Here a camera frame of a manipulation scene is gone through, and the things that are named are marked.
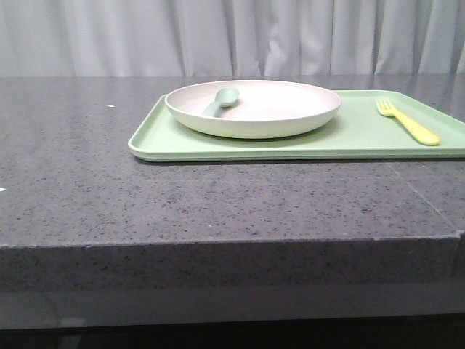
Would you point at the white round plate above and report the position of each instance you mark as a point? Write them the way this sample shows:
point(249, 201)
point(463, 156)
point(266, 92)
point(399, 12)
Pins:
point(265, 108)

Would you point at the yellow plastic fork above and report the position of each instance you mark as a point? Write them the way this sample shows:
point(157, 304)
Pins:
point(416, 130)

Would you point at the pale green plastic spoon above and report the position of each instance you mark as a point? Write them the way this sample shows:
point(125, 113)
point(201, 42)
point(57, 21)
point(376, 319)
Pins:
point(225, 98)

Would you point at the light green serving tray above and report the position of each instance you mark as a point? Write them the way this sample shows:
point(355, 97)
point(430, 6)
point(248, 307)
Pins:
point(358, 131)

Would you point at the grey curtain backdrop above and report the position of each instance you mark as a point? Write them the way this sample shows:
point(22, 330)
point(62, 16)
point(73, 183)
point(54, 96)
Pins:
point(230, 38)

